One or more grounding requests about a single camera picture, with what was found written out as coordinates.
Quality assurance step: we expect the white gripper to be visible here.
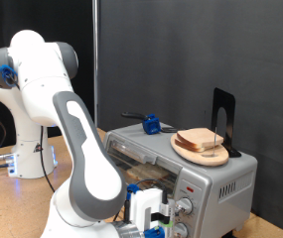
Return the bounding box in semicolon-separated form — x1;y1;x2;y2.
129;187;165;232

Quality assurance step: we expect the glass oven door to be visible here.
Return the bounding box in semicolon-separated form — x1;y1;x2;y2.
104;133;184;196

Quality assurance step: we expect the blue spatula grip block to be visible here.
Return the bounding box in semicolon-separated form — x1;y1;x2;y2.
142;113;162;136

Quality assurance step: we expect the silver oven knob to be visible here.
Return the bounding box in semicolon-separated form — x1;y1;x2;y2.
176;197;195;216
174;221;189;238

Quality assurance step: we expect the silver toaster oven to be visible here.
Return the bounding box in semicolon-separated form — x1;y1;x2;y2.
102;121;258;238

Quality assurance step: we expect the oval wooden board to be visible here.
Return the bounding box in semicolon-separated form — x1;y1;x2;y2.
170;133;230;168

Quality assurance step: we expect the thin metal pin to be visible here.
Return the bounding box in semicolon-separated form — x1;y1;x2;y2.
212;127;217;157

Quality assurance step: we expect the black metal bookend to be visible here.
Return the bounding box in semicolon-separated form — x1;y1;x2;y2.
211;87;242;159

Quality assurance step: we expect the vertical metal pole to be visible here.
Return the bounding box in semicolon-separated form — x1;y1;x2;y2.
92;0;99;127

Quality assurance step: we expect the blue cable plug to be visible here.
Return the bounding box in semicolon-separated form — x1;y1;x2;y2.
125;183;141;194

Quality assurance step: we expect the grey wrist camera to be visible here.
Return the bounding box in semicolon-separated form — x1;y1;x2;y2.
150;197;177;230

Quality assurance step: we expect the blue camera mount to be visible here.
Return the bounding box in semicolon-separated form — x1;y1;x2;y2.
143;226;166;238

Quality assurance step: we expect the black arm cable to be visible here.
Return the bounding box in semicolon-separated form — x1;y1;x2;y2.
0;68;169;223

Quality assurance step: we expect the base cable with silver connector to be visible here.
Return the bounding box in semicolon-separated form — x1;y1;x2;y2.
0;152;15;163

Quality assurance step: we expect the blue cable clip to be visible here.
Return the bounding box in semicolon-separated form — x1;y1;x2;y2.
0;63;19;88

